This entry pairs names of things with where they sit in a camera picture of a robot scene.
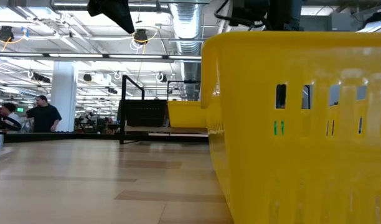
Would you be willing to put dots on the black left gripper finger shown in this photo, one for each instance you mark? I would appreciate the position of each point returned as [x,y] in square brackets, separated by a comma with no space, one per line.
[100,7]
[125,12]

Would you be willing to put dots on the yellow plastic basket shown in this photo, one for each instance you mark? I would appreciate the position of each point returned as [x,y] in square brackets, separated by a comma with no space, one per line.
[302,171]
[187,102]
[187,116]

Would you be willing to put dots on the long ceiling light bar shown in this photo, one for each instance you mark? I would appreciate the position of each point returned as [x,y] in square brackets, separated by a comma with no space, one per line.
[75,56]

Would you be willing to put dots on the small black hanging reel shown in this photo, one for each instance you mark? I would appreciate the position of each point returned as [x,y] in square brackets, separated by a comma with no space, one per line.
[162,77]
[87,77]

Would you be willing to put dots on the white square pillar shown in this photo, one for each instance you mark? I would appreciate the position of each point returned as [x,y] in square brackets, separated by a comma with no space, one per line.
[63,81]

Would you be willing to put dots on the person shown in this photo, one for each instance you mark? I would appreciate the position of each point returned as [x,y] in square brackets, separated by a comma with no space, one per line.
[10,109]
[44,118]

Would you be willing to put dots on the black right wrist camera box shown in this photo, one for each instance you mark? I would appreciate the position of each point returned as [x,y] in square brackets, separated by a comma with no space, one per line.
[249,11]

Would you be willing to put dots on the silver ribbed ventilation duct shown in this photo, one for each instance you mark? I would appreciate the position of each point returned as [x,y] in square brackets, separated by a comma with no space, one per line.
[186,37]

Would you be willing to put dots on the wooden shelf with black frame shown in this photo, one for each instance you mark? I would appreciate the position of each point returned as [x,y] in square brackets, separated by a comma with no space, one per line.
[165,129]

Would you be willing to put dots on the black aluminium table frame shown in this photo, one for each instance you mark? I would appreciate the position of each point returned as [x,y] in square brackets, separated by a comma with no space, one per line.
[69,137]

